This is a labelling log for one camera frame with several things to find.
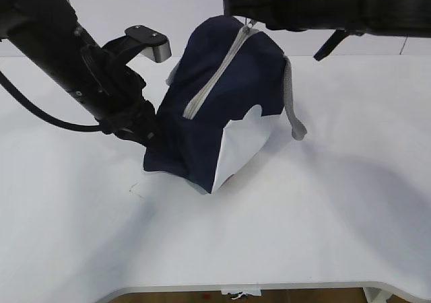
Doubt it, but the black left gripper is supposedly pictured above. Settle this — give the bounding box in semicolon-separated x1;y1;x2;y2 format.
100;68;162;148

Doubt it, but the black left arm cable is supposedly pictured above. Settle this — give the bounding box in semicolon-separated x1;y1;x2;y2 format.
0;70;102;132

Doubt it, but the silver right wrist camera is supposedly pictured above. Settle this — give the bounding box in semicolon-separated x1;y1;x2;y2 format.
313;30;364;61

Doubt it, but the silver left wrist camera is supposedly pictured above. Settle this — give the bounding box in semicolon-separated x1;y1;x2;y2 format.
100;25;172;65

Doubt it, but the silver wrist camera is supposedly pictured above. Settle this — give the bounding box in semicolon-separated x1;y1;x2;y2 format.
313;30;364;61
100;25;172;65

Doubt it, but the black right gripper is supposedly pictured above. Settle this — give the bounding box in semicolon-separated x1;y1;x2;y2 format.
223;0;430;37

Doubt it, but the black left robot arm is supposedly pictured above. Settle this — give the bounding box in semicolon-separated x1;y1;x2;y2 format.
1;0;171;148

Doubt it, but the navy blue insulated lunch bag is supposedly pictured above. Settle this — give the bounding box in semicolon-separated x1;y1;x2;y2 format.
143;15;307;193

